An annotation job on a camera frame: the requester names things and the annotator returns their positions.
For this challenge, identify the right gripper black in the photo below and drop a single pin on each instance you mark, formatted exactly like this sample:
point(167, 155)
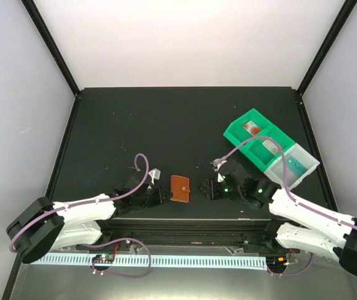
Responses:
point(211, 192)

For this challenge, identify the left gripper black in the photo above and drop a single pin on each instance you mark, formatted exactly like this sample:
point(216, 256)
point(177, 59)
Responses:
point(160, 199)

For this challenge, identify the brown leather card holder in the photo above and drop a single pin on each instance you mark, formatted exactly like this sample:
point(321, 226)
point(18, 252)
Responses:
point(180, 188)

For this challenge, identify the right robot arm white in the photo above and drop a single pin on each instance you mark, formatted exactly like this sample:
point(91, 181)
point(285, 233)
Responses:
point(308, 226)

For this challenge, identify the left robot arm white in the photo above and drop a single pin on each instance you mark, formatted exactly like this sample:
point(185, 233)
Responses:
point(48, 226)

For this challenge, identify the red dotted card in bin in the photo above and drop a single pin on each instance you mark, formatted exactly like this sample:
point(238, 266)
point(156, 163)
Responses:
point(252, 128)

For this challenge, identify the white card in bin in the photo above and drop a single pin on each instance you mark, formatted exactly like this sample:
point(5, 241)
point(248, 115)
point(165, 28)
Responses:
point(272, 147)

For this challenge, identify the teal card in bin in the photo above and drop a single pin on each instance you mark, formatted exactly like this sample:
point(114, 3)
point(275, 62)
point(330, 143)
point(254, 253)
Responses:
point(295, 166)

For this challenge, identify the green bin middle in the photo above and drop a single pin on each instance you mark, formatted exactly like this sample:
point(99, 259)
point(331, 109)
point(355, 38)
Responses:
point(263, 152)

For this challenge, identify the green bin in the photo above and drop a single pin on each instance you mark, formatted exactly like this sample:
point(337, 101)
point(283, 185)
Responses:
point(263, 152)
point(235, 132)

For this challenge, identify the white translucent bin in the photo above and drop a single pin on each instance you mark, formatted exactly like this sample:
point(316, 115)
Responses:
point(275, 171)

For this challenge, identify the green bin far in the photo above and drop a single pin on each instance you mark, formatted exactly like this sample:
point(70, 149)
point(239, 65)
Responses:
point(235, 132)

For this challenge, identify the small circuit board left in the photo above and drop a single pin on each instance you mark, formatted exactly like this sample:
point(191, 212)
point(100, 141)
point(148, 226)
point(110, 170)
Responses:
point(103, 259)

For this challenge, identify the small circuit board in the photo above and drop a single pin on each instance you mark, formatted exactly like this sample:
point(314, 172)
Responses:
point(103, 259)
point(281, 260)

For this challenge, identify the small circuit board right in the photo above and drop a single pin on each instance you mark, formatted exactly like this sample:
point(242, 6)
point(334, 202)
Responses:
point(281, 260)

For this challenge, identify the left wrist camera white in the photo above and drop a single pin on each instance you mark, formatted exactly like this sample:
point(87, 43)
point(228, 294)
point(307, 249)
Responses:
point(154, 175)

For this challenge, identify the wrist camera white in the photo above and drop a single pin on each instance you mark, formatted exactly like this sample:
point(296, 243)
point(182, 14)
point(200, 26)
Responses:
point(154, 175)
point(217, 163)

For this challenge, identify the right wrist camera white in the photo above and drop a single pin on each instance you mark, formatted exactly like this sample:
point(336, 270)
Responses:
point(217, 163)

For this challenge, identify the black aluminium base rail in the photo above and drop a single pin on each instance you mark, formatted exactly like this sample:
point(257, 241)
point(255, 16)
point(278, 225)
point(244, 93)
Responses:
point(251, 234)

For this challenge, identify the white slotted cable duct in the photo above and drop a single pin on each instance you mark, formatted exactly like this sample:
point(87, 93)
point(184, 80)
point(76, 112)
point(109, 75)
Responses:
point(157, 261)

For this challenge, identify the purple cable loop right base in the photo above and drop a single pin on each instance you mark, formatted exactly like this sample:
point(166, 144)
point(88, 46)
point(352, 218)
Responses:
point(306, 260)

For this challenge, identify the black frame post right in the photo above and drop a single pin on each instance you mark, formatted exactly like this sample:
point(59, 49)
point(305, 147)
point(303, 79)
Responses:
point(328, 41)

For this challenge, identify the black frame post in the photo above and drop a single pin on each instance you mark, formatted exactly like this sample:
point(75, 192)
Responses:
point(47, 37)
point(328, 41)

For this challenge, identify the black frame post left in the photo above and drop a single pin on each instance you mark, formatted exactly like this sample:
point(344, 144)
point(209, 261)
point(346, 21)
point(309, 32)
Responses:
point(47, 37)

